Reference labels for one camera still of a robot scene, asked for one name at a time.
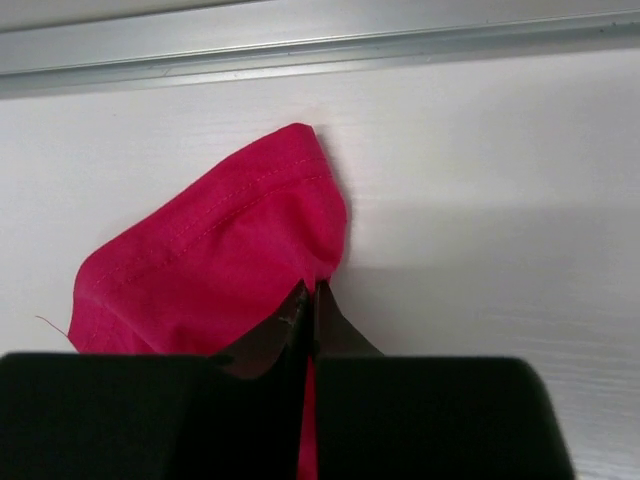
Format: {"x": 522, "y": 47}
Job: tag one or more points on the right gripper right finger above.
{"x": 427, "y": 417}

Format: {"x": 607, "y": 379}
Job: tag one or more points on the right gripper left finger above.
{"x": 234, "y": 415}

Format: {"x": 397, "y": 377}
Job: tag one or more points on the red t-shirt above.
{"x": 217, "y": 259}

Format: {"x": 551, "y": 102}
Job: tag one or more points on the aluminium table edge rail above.
{"x": 262, "y": 39}

